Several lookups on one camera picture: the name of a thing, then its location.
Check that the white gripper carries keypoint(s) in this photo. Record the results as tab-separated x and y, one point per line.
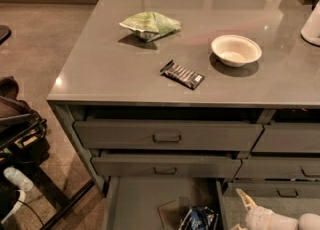
260	217

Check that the blue chip bag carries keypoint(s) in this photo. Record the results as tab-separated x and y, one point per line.
198	218

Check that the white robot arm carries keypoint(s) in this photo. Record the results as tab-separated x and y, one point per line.
311	33

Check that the middle right drawer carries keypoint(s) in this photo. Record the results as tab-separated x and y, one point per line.
279	168

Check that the top right drawer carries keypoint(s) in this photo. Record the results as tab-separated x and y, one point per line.
291	131

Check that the open bottom left drawer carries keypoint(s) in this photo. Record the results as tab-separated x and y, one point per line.
160	203

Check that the grey counter cabinet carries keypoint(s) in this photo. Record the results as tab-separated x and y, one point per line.
110	67

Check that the middle left drawer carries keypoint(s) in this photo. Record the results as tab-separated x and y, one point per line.
127	164

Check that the top left drawer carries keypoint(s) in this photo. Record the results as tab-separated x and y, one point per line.
168	129

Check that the green chip bag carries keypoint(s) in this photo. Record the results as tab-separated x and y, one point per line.
150	26

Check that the dark chocolate bar wrapper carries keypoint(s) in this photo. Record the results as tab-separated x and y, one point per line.
182	75

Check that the white paper bowl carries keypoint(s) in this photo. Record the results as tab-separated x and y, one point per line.
235	50

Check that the dark round stool edge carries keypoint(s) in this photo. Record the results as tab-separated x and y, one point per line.
5	33

